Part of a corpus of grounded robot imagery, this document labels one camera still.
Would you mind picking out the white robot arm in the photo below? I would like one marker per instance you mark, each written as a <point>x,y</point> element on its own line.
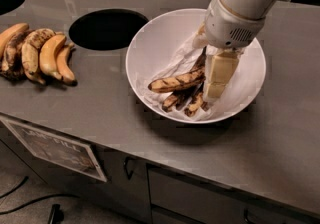
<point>250,9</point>

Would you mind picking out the middle dark banana in bowl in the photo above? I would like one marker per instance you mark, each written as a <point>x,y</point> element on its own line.
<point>177,98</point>

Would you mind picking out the framed landfill sign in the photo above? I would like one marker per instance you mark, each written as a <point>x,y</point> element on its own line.
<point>56,149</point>

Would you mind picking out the dark banana in bowl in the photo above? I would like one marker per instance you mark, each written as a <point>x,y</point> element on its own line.
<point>177,98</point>
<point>196,103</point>

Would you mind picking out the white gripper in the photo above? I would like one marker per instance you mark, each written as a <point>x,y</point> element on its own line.
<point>227,27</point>

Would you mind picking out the black object on floor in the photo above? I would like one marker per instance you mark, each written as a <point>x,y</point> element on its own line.
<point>56,215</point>

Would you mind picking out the small yellow banana right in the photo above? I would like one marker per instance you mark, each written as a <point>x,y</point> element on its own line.
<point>67,74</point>

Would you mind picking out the lower dark banana in bowl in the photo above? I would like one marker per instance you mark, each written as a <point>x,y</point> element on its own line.
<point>196,103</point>

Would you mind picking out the leftmost yellow banana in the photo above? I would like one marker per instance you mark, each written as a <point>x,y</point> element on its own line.
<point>7,34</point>

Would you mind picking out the white bowl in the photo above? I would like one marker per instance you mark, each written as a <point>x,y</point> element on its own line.
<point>173,25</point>

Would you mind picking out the spotted yellow brown banana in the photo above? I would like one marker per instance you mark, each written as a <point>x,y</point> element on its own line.
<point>30,53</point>

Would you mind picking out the black drawer handle right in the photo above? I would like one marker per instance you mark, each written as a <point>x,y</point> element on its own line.
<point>246,217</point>

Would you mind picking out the bright yellow banana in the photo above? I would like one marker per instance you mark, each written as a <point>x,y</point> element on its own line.
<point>48,54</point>

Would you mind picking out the dark brown overripe banana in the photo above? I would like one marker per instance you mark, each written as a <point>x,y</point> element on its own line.
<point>11,67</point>

